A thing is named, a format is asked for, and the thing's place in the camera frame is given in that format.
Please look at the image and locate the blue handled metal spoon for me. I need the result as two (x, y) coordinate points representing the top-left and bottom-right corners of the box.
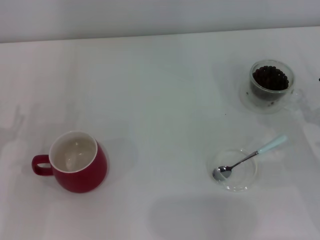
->
(212, 134), (289, 181)

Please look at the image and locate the red ceramic mug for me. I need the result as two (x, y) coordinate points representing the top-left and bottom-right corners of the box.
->
(31, 130), (109, 194)

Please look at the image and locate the coffee beans heap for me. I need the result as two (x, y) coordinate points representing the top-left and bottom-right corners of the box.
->
(251, 65), (290, 91)

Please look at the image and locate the clear glass saucer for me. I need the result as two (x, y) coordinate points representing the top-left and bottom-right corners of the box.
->
(239, 79), (301, 115)

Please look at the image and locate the small clear glass dish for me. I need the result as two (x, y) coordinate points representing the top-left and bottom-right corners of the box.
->
(207, 147), (258, 193)

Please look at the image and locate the glass cup with handle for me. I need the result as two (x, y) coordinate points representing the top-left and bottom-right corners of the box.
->
(249, 59), (305, 111)

